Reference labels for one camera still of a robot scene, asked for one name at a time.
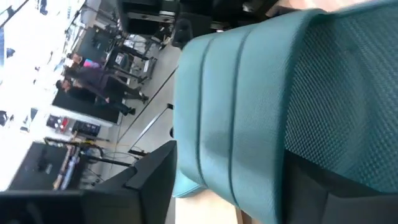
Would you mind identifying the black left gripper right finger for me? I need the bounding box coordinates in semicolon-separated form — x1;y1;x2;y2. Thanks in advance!
280;150;385;224

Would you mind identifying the teal rubber slide sandal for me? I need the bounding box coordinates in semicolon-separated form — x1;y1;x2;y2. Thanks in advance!
172;0;398;224

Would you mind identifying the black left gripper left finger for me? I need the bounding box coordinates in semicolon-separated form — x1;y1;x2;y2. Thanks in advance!
81;139;178;224

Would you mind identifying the person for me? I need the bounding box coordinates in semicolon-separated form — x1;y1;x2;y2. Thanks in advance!
63;52;150;105
55;79;137;116

